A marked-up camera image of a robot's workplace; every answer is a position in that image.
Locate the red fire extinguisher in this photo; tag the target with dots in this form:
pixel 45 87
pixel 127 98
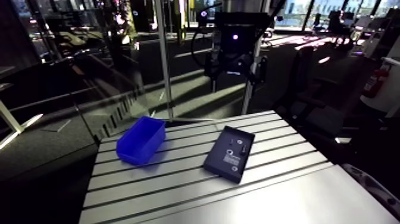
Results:
pixel 375 82

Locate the large steel bolt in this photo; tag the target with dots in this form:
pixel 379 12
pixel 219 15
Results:
pixel 243 149

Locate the grey metal post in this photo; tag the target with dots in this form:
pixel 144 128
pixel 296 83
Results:
pixel 164 62
pixel 249 97

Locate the pale holed strip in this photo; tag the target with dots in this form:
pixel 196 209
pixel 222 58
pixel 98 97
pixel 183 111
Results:
pixel 375 187

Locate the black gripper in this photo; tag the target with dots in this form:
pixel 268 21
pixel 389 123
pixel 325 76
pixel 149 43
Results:
pixel 237 47

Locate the black tray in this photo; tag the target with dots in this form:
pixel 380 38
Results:
pixel 229 154

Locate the blue bin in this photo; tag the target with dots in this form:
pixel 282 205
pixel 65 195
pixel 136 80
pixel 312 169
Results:
pixel 140 140

